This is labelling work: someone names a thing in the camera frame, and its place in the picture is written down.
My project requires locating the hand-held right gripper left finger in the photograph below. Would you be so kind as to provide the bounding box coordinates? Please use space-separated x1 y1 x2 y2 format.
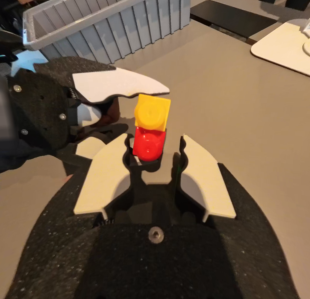
73 133 133 220

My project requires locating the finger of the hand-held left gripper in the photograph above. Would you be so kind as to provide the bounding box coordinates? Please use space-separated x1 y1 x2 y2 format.
72 67 170 104
75 137 107 159

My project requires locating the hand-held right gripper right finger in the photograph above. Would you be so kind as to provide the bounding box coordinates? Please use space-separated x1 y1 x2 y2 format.
180 134 237 222

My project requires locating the yellow mega block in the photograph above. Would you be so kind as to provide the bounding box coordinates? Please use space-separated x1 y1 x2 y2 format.
134 94 171 132

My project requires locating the red mega block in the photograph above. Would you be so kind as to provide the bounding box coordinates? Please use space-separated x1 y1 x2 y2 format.
132 127 167 162

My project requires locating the person's left forearm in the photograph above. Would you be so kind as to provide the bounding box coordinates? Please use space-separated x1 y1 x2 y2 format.
0 134 66 173

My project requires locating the person's left hand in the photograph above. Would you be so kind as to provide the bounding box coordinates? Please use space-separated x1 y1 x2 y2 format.
100 101 121 125

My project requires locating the grey plastic bin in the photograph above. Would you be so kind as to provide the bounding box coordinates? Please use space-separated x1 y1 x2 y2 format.
22 0 192 65

